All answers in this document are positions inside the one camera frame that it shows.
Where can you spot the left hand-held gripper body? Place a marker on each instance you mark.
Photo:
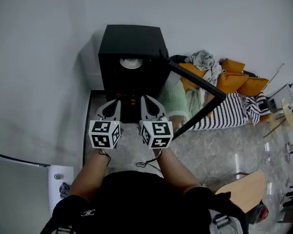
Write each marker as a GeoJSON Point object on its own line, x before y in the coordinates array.
{"type": "Point", "coordinates": [102, 135]}

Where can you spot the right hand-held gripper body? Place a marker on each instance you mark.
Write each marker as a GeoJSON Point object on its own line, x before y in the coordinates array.
{"type": "Point", "coordinates": [158, 133]}

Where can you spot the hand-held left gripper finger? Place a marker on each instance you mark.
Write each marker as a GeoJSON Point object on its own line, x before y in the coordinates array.
{"type": "Point", "coordinates": [119, 111]}
{"type": "Point", "coordinates": [101, 111]}

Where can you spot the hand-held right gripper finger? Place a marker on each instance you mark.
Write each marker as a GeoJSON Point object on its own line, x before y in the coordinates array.
{"type": "Point", "coordinates": [144, 108]}
{"type": "Point", "coordinates": [161, 110]}

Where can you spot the white plate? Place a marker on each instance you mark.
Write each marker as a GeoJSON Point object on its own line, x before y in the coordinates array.
{"type": "Point", "coordinates": [136, 67]}

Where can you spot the black microwave oven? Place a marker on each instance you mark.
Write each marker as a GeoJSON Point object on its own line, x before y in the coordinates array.
{"type": "Point", "coordinates": [129, 40]}

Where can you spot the person's right forearm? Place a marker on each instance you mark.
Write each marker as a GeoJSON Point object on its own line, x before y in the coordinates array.
{"type": "Point", "coordinates": [173, 169]}

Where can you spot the person's left forearm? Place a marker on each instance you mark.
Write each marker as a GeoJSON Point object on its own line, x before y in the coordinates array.
{"type": "Point", "coordinates": [90, 172]}

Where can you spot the small orange item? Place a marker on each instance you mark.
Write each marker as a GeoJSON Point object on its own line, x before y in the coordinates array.
{"type": "Point", "coordinates": [133, 103]}

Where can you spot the orange cushion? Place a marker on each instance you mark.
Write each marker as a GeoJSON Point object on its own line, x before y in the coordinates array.
{"type": "Point", "coordinates": [233, 65]}
{"type": "Point", "coordinates": [255, 85]}
{"type": "Point", "coordinates": [232, 82]}
{"type": "Point", "coordinates": [189, 71]}

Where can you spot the metal knob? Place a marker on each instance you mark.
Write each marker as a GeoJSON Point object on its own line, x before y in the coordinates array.
{"type": "Point", "coordinates": [57, 176]}

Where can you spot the crumpled grey cloth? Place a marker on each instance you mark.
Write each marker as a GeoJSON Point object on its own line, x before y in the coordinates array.
{"type": "Point", "coordinates": [205, 62]}

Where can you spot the small grey rag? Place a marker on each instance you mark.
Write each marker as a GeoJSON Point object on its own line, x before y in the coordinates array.
{"type": "Point", "coordinates": [64, 190]}

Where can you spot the black and white striped blanket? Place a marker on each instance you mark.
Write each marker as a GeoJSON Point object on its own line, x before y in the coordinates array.
{"type": "Point", "coordinates": [229, 111]}

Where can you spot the person's black shirt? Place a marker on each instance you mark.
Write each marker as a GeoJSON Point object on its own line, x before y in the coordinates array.
{"type": "Point", "coordinates": [136, 201]}

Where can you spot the white cabinet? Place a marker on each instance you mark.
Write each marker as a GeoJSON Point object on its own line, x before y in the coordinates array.
{"type": "Point", "coordinates": [19, 191]}

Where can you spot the light wooden table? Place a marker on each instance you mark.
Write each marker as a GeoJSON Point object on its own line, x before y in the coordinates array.
{"type": "Point", "coordinates": [246, 191]}

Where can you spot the thin metal rod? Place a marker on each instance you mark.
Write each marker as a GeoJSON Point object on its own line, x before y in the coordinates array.
{"type": "Point", "coordinates": [276, 73]}

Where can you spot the white machine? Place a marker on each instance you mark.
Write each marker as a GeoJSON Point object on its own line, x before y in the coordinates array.
{"type": "Point", "coordinates": [286, 94]}

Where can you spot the round wooden stool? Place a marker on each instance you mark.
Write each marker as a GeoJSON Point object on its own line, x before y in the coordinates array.
{"type": "Point", "coordinates": [288, 111]}

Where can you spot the red box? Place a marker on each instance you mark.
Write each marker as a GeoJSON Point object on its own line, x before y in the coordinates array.
{"type": "Point", "coordinates": [261, 213]}

